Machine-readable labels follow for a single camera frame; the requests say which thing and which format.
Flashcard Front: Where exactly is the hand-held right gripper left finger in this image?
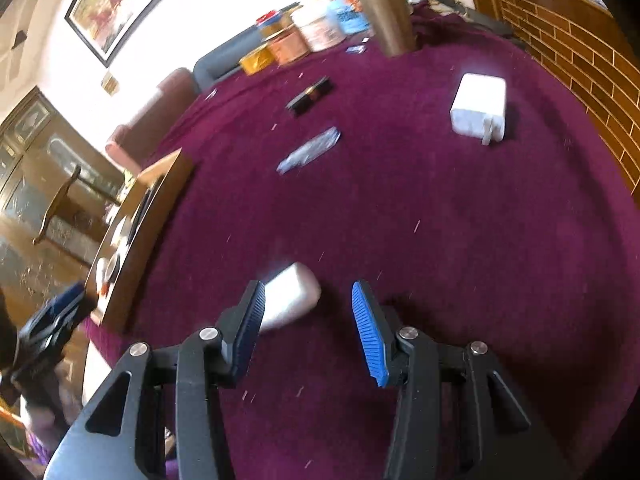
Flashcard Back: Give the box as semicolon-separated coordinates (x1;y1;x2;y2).
42;280;267;480

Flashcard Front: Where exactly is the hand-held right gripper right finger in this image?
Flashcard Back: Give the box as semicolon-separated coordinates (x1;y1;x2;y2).
351;280;583;480

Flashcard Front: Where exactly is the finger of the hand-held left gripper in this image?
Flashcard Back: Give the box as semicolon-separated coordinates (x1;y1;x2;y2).
30;281;98;333

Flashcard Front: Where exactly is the white rounded case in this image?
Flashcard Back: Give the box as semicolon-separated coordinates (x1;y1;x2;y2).
259;262;322;332

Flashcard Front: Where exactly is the cardboard box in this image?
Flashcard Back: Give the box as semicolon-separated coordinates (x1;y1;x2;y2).
94;149;195;333

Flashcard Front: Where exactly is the wooden chair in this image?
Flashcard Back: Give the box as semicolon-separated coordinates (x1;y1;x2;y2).
31;164;126;247

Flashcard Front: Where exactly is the maroon tablecloth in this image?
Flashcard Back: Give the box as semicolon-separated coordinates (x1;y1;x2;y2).
82;0;640;480

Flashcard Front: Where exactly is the wooden glass display cabinet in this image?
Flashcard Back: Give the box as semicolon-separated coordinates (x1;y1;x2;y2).
0;86;126;281

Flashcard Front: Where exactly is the silver blue packet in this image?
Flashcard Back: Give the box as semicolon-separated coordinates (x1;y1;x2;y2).
276;127;342;176

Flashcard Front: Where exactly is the brown chair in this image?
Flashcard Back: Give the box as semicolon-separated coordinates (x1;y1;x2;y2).
106;67;202;173

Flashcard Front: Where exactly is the white power adapter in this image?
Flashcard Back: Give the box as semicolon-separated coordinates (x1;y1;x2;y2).
449;73;507;146

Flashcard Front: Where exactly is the black sofa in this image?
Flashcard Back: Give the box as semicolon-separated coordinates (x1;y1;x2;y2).
192;25;263;92

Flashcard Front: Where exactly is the yellow tape roll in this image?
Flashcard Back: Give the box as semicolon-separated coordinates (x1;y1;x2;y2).
239;44;277;77

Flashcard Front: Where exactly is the framed painting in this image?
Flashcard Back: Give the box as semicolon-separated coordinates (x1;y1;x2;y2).
64;0;211;67

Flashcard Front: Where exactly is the white jar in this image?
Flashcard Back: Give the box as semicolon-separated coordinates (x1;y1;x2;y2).
294;9;347;52

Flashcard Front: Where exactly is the yellow jar with red lid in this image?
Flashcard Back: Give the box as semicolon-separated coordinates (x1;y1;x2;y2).
256;9;294;40

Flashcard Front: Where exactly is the steel tumbler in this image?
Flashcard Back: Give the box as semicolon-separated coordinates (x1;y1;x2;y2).
344;0;417;57

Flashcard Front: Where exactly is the blue labelled jar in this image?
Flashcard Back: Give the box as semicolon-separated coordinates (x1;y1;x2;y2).
324;0;373;35

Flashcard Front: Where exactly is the wooden brick-pattern cabinet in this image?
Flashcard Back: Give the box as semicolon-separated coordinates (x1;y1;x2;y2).
479;0;640;197

